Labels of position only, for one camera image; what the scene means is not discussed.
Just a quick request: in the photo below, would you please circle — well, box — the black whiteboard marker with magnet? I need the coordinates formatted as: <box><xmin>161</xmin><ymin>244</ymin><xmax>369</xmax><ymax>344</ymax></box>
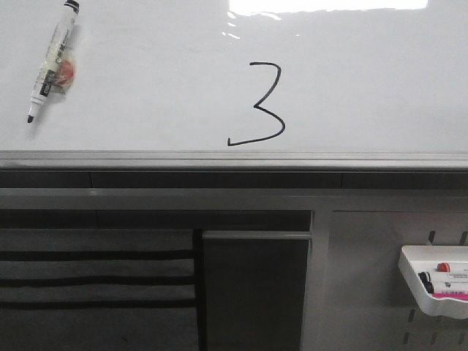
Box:
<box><xmin>27</xmin><ymin>0</ymin><xmax>80</xmax><ymax>124</ymax></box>

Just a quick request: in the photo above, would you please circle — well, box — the white whiteboard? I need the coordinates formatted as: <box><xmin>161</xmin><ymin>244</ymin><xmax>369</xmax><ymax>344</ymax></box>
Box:
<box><xmin>1</xmin><ymin>1</ymin><xmax>467</xmax><ymax>153</ymax></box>

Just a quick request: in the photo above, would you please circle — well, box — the pink whiteboard eraser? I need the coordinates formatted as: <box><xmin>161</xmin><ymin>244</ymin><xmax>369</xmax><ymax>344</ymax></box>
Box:
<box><xmin>432</xmin><ymin>292</ymin><xmax>468</xmax><ymax>301</ymax></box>

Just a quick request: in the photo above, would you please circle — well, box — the dark grey cabinet panel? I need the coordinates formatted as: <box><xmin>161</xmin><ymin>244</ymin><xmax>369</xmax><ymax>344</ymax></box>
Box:
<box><xmin>203</xmin><ymin>235</ymin><xmax>310</xmax><ymax>350</ymax></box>

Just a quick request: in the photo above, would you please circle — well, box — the grey pegboard panel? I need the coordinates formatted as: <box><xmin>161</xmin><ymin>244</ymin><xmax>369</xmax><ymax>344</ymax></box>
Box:
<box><xmin>320</xmin><ymin>211</ymin><xmax>467</xmax><ymax>350</ymax></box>

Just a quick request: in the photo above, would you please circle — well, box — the grey fabric pocket organizer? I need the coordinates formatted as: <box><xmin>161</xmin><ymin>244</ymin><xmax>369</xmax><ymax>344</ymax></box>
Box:
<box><xmin>1</xmin><ymin>229</ymin><xmax>206</xmax><ymax>350</ymax></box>

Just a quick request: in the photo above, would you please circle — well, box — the black capped marker upper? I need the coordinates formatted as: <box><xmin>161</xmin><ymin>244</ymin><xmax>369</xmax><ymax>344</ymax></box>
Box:
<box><xmin>418</xmin><ymin>271</ymin><xmax>468</xmax><ymax>282</ymax></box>

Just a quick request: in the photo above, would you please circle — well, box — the black capped marker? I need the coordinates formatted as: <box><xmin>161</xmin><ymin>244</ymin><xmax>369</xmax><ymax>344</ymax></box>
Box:
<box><xmin>418</xmin><ymin>271</ymin><xmax>468</xmax><ymax>282</ymax></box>
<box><xmin>423</xmin><ymin>282</ymin><xmax>467</xmax><ymax>293</ymax></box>

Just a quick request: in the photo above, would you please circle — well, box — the black capped marker lower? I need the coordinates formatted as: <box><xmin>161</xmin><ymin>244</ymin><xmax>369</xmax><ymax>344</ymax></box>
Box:
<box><xmin>423</xmin><ymin>282</ymin><xmax>467</xmax><ymax>293</ymax></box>

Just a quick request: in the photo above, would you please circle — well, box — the white plastic marker tray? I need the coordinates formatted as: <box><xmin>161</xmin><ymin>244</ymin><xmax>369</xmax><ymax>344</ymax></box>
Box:
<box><xmin>399</xmin><ymin>245</ymin><xmax>467</xmax><ymax>320</ymax></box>

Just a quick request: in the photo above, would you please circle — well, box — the red capped marker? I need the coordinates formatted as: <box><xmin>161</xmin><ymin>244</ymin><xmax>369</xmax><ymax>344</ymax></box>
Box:
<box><xmin>437</xmin><ymin>262</ymin><xmax>468</xmax><ymax>273</ymax></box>

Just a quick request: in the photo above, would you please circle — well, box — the grey aluminium whiteboard tray rail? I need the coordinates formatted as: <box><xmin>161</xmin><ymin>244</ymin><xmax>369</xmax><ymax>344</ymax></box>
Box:
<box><xmin>1</xmin><ymin>150</ymin><xmax>467</xmax><ymax>172</ymax></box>

